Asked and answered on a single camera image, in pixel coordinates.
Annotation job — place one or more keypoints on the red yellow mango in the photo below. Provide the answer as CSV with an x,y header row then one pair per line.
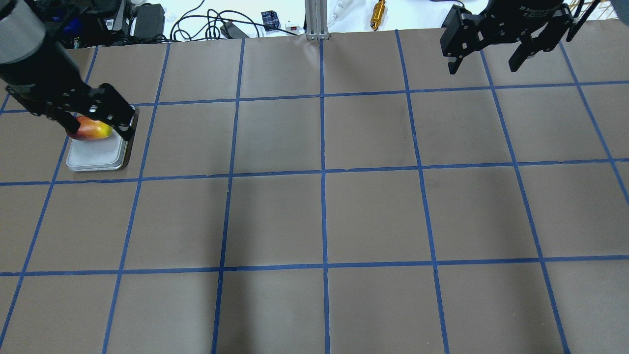
x,y
90,130

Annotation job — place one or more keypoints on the silver digital kitchen scale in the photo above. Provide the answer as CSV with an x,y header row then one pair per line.
x,y
107,154

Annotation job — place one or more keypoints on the gold metal cylinder tool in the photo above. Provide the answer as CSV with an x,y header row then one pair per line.
x,y
377,15

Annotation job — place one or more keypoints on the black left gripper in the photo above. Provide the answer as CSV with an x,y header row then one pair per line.
x,y
43,78

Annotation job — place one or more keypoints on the small blue device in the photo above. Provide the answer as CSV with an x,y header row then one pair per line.
x,y
270,20

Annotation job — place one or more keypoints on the aluminium frame post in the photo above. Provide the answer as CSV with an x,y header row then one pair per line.
x,y
316,20

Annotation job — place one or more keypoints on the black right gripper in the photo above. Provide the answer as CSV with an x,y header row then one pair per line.
x,y
529,11

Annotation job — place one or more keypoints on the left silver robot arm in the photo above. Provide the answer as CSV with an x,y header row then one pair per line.
x,y
22,32

